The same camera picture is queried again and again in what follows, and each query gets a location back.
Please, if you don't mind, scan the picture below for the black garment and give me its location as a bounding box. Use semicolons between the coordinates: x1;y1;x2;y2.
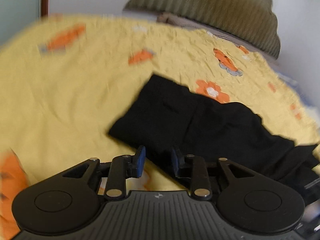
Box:
108;75;319;204

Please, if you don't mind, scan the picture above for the yellow floral quilt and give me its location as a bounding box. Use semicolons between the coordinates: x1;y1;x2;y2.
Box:
1;15;319;239

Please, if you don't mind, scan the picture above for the blue striped bed sheet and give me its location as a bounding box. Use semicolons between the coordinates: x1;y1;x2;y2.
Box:
268;62;319;109

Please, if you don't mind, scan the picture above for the grey brown pillow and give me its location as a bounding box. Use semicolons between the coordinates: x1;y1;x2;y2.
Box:
157;12;240;42

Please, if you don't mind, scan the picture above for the olive green headboard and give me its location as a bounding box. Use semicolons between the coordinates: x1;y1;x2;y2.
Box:
124;0;280;59

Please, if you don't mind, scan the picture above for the glass wardrobe door with flowers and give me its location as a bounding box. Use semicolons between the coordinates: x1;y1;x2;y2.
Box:
0;0;40;44

